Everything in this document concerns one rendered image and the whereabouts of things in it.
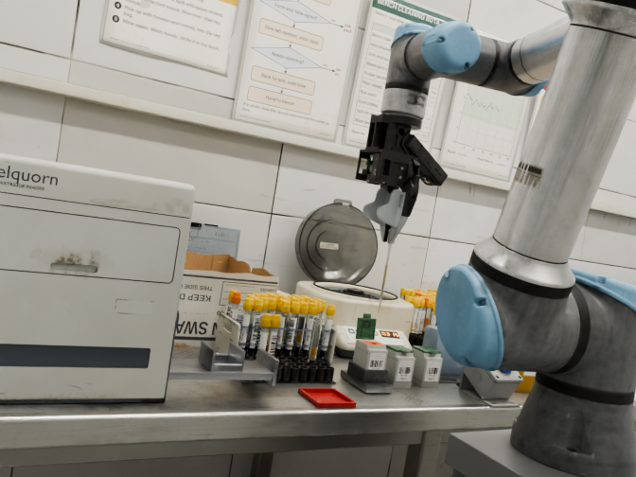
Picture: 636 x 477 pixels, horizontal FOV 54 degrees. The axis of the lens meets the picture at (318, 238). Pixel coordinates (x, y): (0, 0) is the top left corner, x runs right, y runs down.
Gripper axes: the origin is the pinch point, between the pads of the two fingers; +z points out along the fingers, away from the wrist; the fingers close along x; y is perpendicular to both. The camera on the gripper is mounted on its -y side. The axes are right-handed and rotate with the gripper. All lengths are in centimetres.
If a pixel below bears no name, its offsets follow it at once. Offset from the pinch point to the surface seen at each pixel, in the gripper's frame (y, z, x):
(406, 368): -7.4, 23.3, 1.1
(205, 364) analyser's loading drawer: 31.4, 22.6, 3.4
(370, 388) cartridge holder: 1.9, 25.9, 4.1
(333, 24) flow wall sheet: -11, -49, -55
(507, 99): -74, -44, -55
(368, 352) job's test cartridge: 2.0, 20.3, 1.8
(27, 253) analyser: 57, 8, 7
